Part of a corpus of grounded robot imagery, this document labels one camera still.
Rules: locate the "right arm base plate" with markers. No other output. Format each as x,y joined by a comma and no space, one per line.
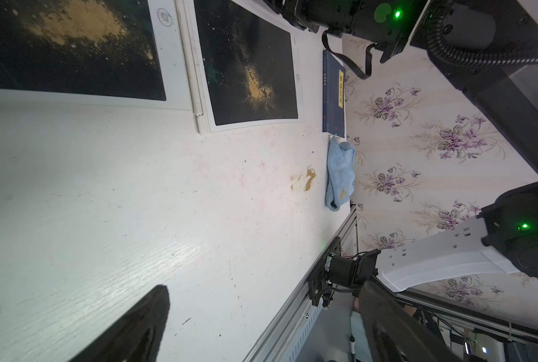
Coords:
317,279

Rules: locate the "white framed tablet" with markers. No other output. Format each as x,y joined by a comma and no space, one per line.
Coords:
110,53
245,64

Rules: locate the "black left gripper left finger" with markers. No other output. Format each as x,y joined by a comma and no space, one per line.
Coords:
135,336

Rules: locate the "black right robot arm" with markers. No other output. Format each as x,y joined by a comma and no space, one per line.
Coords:
489,51

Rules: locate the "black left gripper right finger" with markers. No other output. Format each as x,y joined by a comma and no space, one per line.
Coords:
392,334

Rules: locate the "light blue microfiber cloth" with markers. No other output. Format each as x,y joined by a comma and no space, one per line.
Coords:
340,173

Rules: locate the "dark blue book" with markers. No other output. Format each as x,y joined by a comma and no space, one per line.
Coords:
333,96

